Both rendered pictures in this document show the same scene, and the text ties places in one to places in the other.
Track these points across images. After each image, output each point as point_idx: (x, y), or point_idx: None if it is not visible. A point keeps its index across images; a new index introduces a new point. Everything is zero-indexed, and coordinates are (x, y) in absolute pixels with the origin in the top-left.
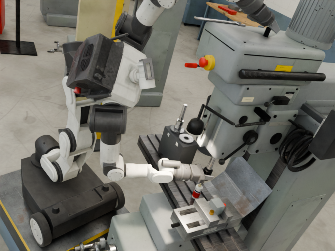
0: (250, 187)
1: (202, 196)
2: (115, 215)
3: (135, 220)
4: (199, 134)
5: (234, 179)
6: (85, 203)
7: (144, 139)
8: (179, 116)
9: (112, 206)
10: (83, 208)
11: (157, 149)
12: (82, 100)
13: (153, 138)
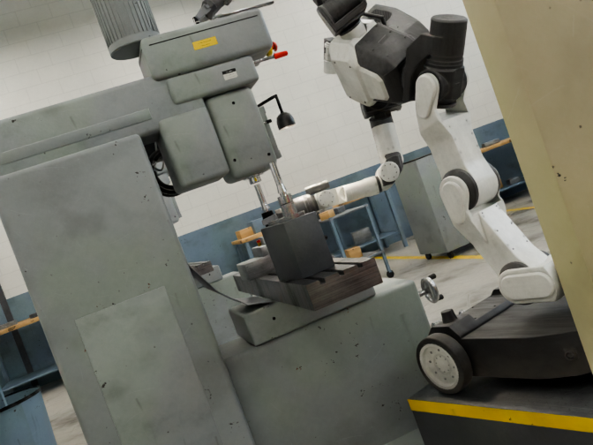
0: (198, 279)
1: (275, 273)
2: (408, 281)
3: (379, 290)
4: (283, 128)
5: (211, 288)
6: (476, 308)
7: (361, 260)
8: (285, 188)
9: None
10: (476, 305)
11: (336, 265)
12: (448, 117)
13: (342, 267)
